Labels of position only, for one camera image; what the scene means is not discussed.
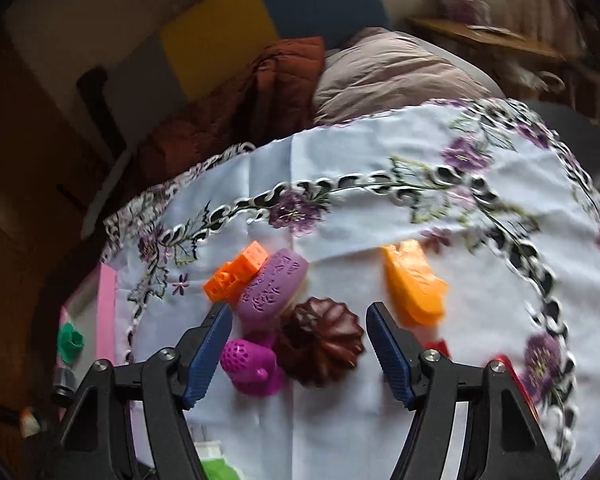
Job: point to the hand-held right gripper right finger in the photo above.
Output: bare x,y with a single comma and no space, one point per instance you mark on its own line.
387,350

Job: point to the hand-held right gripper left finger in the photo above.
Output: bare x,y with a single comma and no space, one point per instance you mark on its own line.
207,355

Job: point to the magenta perforated toy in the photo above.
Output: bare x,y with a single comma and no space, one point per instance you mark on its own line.
245,360

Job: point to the brown fluted mold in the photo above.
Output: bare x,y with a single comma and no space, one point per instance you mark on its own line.
325,345

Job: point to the orange cheese-shaped toy block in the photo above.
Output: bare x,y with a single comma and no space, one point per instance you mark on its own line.
235,270

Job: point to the purple oval perforated case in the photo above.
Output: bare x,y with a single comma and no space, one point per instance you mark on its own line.
270,290

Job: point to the pink shallow box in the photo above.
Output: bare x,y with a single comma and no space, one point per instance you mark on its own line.
107,310

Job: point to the green and white bottle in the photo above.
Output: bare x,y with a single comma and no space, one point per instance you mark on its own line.
215,465

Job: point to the red metallic cylinder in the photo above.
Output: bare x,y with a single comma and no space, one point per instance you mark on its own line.
517,385

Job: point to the red plastic block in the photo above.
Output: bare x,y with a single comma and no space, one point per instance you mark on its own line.
437,347

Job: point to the orange ribbed plastic case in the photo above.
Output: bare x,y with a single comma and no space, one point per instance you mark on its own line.
415,285

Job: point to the white floral embroidered tablecloth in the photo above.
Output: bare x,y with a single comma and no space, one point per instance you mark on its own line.
340,230

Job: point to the green flower-shaped cap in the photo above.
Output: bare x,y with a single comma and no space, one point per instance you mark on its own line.
70,342

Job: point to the grey cylindrical cap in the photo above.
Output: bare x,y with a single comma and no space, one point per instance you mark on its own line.
62,385

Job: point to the rust quilted jacket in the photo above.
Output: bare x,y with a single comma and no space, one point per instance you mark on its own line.
240,100

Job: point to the beige duvet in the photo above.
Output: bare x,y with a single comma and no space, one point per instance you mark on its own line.
395,75

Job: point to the yellow blue panel headboard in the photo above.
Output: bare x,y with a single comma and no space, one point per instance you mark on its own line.
210,30

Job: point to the wooden side table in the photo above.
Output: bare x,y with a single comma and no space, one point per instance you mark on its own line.
480,35

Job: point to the purple printed box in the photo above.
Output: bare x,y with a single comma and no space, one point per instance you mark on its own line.
460,5

